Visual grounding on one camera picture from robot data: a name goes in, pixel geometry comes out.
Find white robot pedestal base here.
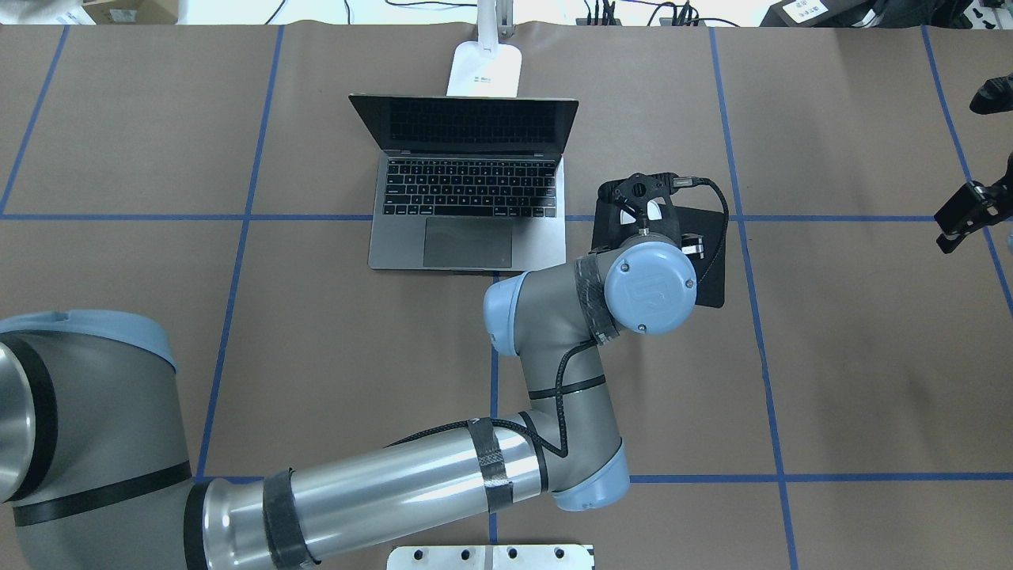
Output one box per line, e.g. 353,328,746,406
386,542,597,569

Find grey laptop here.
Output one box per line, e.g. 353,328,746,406
350,93,579,272

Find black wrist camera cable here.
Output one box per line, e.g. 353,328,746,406
673,176,730,286

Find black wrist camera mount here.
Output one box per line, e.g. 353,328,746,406
598,172,679,224

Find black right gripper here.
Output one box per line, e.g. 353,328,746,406
934,155,1012,255

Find cardboard box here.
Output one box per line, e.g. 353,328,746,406
81,0,180,25

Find white computer mouse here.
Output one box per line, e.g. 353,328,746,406
644,199,663,225

